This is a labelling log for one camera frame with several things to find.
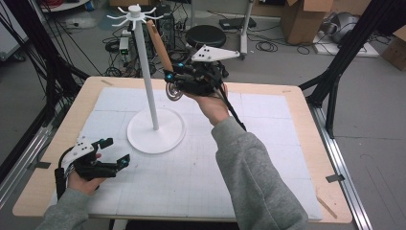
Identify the white grid mat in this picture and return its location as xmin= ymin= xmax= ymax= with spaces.
xmin=49 ymin=86 xmax=324 ymax=221

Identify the aluminium rail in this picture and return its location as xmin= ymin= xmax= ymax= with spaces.
xmin=0 ymin=123 xmax=56 ymax=209
xmin=307 ymin=103 xmax=373 ymax=230

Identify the small cardboard box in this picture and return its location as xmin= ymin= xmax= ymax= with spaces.
xmin=380 ymin=25 xmax=406 ymax=72

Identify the white flat board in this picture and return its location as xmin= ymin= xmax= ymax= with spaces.
xmin=311 ymin=32 xmax=381 ymax=58

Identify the small white box green light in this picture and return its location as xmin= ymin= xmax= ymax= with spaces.
xmin=119 ymin=30 xmax=131 ymax=63

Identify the white hook stand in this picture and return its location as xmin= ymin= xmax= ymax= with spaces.
xmin=106 ymin=3 xmax=187 ymax=155

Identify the person's left hand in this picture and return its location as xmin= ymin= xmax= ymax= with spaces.
xmin=67 ymin=171 xmax=108 ymax=196

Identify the black tape piece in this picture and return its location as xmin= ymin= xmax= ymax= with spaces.
xmin=33 ymin=161 xmax=52 ymax=171
xmin=325 ymin=173 xmax=347 ymax=184

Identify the metal strainer with wooden handle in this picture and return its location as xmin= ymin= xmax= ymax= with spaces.
xmin=146 ymin=19 xmax=185 ymax=103

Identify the black computer tower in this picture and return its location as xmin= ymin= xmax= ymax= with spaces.
xmin=145 ymin=4 xmax=176 ymax=51

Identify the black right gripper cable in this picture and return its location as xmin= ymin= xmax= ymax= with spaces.
xmin=216 ymin=85 xmax=248 ymax=132

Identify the person's right hand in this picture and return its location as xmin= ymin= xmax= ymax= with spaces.
xmin=183 ymin=83 xmax=231 ymax=127

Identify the black metal frame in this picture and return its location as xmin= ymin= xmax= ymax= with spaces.
xmin=299 ymin=0 xmax=406 ymax=139
xmin=0 ymin=0 xmax=91 ymax=128

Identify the large open cardboard box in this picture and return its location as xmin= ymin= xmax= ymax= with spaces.
xmin=280 ymin=0 xmax=335 ymax=46

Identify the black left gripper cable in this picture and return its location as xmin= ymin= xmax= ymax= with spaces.
xmin=55 ymin=147 xmax=77 ymax=200

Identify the black flat device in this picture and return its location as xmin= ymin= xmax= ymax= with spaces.
xmin=218 ymin=16 xmax=258 ymax=32

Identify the white pole stand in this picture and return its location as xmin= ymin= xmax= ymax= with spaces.
xmin=239 ymin=0 xmax=255 ymax=61

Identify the grey rounded device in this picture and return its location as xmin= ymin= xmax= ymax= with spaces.
xmin=320 ymin=11 xmax=360 ymax=44

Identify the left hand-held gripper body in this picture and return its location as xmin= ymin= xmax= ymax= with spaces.
xmin=60 ymin=136 xmax=119 ymax=182

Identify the white cabinet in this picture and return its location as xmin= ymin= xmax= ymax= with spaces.
xmin=0 ymin=0 xmax=29 ymax=62

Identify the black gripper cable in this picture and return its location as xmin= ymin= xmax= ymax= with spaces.
xmin=216 ymin=85 xmax=248 ymax=132
xmin=55 ymin=147 xmax=77 ymax=200

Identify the coiled black cable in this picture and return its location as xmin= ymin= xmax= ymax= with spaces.
xmin=255 ymin=40 xmax=280 ymax=54

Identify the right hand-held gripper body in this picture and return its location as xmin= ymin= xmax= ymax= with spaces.
xmin=173 ymin=44 xmax=241 ymax=97

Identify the white round table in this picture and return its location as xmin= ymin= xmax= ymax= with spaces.
xmin=39 ymin=0 xmax=92 ymax=13

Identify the black round stool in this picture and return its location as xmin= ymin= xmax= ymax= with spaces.
xmin=182 ymin=24 xmax=230 ymax=80

